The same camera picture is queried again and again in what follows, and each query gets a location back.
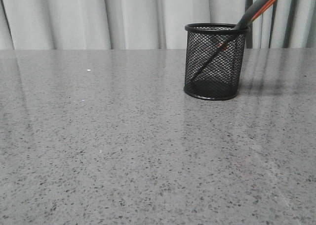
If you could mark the black mesh pen bucket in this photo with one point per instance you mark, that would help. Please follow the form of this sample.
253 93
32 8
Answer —
220 79

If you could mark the white pleated curtain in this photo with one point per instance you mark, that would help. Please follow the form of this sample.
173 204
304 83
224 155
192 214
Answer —
108 24

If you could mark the grey orange handled scissors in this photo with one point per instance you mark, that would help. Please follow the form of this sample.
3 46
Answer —
253 12

